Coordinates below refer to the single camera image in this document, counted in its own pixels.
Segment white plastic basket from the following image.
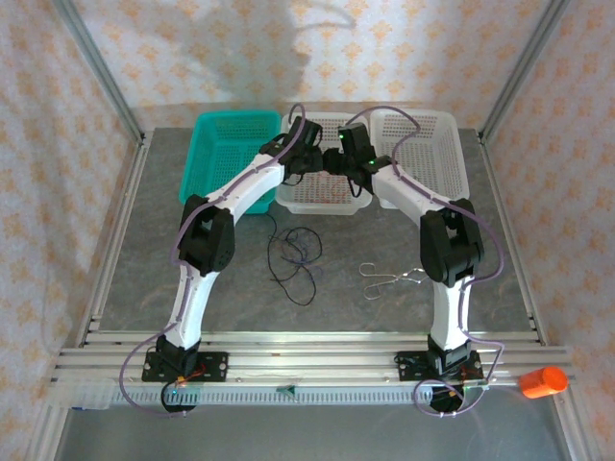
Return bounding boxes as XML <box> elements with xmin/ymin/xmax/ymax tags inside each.
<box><xmin>368</xmin><ymin>108</ymin><xmax>471</xmax><ymax>210</ymax></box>
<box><xmin>274</xmin><ymin>111</ymin><xmax>375</xmax><ymax>216</ymax></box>

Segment teal plastic basket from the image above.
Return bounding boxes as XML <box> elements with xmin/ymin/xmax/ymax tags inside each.
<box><xmin>178</xmin><ymin>109</ymin><xmax>283</xmax><ymax>216</ymax></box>

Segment purple thin cable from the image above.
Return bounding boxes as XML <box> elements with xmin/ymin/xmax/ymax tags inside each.
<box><xmin>281</xmin><ymin>230</ymin><xmax>323</xmax><ymax>282</ymax></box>

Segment orange cylinder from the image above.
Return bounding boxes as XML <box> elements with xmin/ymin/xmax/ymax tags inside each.
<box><xmin>518</xmin><ymin>366</ymin><xmax>569</xmax><ymax>400</ymax></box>

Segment clear plastic block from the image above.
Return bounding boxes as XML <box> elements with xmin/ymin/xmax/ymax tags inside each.
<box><xmin>71</xmin><ymin>382</ymin><xmax>112</xmax><ymax>413</ymax></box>

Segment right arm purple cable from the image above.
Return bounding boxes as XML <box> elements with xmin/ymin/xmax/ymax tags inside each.
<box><xmin>348</xmin><ymin>105</ymin><xmax>505</xmax><ymax>420</ymax></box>

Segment metal wire tongs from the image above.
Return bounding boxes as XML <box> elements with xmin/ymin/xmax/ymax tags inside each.
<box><xmin>358</xmin><ymin>262</ymin><xmax>428</xmax><ymax>300</ymax></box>

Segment aluminium frame post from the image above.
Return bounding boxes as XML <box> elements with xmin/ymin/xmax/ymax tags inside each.
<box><xmin>50</xmin><ymin>0</ymin><xmax>146</xmax><ymax>143</ymax></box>
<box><xmin>482</xmin><ymin>0</ymin><xmax>572</xmax><ymax>133</ymax></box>

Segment aluminium rail assembly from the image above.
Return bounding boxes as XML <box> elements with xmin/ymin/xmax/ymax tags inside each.
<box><xmin>52</xmin><ymin>329</ymin><xmax>573</xmax><ymax>386</ymax></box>

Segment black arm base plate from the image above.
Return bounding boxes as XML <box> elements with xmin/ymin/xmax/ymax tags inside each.
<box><xmin>394</xmin><ymin>350</ymin><xmax>484</xmax><ymax>383</ymax></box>
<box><xmin>142</xmin><ymin>352</ymin><xmax>230</xmax><ymax>384</ymax></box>

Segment grey slotted cable duct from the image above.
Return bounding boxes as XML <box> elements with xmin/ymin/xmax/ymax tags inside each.
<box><xmin>112</xmin><ymin>386</ymin><xmax>489</xmax><ymax>407</ymax></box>

